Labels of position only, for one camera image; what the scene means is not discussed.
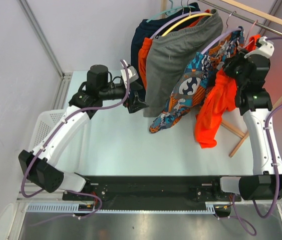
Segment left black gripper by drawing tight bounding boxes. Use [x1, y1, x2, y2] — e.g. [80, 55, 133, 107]
[99, 81, 149, 113]

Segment pink wire hanger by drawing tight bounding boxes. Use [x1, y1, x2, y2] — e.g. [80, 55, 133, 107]
[243, 20, 258, 48]

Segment bright orange shorts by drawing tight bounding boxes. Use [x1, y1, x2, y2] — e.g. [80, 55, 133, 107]
[194, 33, 260, 149]

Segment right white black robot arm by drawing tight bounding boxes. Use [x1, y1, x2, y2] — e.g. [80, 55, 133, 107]
[211, 49, 282, 201]

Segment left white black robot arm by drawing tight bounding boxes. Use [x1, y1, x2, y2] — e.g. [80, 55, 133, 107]
[18, 60, 140, 200]

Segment purple hanger front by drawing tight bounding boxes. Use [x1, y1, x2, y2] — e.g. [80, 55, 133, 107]
[199, 21, 243, 55]

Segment purple hanger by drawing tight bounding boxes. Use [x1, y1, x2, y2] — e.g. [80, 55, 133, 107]
[150, 11, 203, 39]
[199, 21, 243, 55]

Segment dark orange hanging shorts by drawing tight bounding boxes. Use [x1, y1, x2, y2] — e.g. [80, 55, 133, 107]
[138, 9, 211, 106]

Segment grey shorts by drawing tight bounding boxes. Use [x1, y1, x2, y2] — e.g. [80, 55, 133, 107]
[143, 9, 223, 118]

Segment patterned blue orange shorts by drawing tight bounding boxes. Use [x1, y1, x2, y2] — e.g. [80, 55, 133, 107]
[149, 29, 244, 134]

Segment yellow hanger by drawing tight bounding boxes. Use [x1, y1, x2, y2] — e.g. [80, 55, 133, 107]
[162, 12, 212, 37]

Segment navy blue shorts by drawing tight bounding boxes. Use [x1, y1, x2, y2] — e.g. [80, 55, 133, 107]
[130, 2, 201, 101]

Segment purple hanger rear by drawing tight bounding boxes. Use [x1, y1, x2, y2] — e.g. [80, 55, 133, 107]
[150, 11, 203, 39]

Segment teal hanger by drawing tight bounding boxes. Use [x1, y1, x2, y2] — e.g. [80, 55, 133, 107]
[146, 0, 182, 23]

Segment white plastic laundry basket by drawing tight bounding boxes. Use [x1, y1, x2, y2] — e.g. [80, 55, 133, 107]
[29, 109, 90, 173]

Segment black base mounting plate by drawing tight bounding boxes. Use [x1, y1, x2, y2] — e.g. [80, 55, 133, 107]
[62, 175, 232, 217]

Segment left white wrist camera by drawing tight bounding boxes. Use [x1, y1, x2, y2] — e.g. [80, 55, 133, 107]
[120, 65, 139, 86]

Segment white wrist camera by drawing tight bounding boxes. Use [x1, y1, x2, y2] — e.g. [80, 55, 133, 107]
[244, 36, 274, 59]
[120, 65, 139, 86]

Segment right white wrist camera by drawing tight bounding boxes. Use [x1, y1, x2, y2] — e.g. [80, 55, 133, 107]
[244, 36, 274, 59]

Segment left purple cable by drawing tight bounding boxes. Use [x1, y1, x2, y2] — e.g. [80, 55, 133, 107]
[20, 59, 131, 226]

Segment purple cable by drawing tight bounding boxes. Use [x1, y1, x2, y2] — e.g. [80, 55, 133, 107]
[20, 59, 131, 226]
[230, 36, 282, 237]

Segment metal clothes rail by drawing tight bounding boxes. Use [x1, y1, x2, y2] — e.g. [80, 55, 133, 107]
[200, 0, 282, 37]

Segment wooden clothes rack frame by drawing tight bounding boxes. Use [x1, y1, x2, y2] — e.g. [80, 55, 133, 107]
[160, 0, 282, 158]

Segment white slotted cable duct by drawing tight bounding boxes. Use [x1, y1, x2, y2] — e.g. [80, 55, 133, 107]
[27, 202, 215, 215]

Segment aluminium frame post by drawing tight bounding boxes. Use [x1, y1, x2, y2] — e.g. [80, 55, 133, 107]
[17, 0, 64, 79]

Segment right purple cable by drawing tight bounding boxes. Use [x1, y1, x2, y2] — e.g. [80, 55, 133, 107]
[230, 36, 282, 237]

